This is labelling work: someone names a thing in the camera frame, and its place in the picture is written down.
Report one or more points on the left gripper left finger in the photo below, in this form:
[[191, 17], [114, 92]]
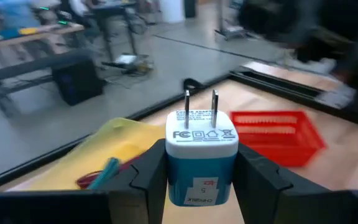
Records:
[[141, 186]]

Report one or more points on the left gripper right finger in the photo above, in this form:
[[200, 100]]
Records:
[[259, 186]]

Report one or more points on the teal marker pen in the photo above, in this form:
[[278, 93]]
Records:
[[107, 172]]

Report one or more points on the blue white wall charger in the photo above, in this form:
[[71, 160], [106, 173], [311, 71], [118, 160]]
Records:
[[200, 161]]

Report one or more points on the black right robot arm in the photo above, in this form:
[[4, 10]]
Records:
[[322, 31]]

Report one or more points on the translucent yellow plastic bin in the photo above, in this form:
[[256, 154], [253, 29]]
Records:
[[104, 146]]

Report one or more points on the red plastic mesh basket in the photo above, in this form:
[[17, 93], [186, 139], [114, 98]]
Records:
[[278, 140]]

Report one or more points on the black computer tower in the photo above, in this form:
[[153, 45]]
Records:
[[76, 81]]

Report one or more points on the white power strip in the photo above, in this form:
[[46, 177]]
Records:
[[126, 59]]

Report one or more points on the dark metal bench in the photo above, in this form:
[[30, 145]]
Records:
[[26, 68]]

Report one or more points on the black standing desk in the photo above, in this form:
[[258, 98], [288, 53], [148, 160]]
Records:
[[113, 18]]

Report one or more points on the wooden workbench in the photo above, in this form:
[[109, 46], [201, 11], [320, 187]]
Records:
[[36, 32]]

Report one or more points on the person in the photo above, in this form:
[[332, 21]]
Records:
[[14, 14]]

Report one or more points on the black frame clamp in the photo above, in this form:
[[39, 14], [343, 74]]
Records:
[[193, 84]]

